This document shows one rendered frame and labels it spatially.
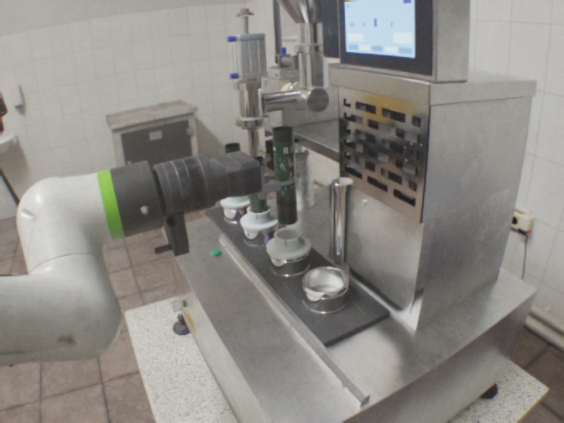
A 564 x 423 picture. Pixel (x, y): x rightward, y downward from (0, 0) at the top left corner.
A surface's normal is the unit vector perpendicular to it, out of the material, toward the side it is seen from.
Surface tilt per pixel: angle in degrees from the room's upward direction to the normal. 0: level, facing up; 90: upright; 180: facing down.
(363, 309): 0
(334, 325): 0
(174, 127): 90
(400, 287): 90
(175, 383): 0
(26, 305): 58
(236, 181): 90
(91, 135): 90
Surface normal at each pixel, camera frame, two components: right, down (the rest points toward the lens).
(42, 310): 0.84, -0.36
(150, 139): 0.47, 0.37
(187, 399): -0.05, -0.90
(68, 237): 0.59, -0.43
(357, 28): -0.88, 0.25
